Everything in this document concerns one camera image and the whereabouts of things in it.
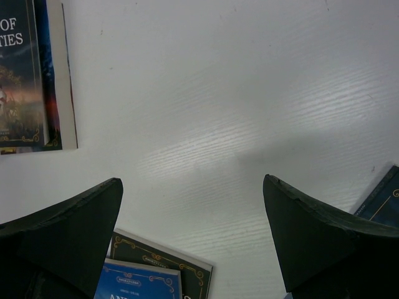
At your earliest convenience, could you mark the blue sunset cover book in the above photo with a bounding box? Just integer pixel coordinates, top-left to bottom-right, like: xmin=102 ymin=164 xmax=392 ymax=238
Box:
xmin=32 ymin=1 xmax=78 ymax=152

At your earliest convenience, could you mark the A Tale of Two Cities book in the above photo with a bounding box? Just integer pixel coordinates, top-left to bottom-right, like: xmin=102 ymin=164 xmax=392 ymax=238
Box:
xmin=1 ymin=0 xmax=49 ymax=151

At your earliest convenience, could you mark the Nineteen Eighty-Four blue book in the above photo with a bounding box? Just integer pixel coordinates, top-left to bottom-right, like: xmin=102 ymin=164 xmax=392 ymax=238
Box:
xmin=354 ymin=165 xmax=398 ymax=228

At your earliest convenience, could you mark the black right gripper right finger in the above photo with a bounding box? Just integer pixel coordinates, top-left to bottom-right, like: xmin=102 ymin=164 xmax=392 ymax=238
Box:
xmin=263 ymin=174 xmax=398 ymax=298

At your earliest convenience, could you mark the Three Days to See book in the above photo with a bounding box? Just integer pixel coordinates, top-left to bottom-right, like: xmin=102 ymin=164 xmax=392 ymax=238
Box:
xmin=110 ymin=229 xmax=213 ymax=298

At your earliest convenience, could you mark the Animal Farm blue book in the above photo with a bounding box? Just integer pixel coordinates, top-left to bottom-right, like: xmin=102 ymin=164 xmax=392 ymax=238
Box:
xmin=94 ymin=259 xmax=183 ymax=299

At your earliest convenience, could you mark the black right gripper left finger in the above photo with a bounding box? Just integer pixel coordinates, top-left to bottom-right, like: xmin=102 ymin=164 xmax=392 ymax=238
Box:
xmin=1 ymin=178 xmax=123 ymax=298

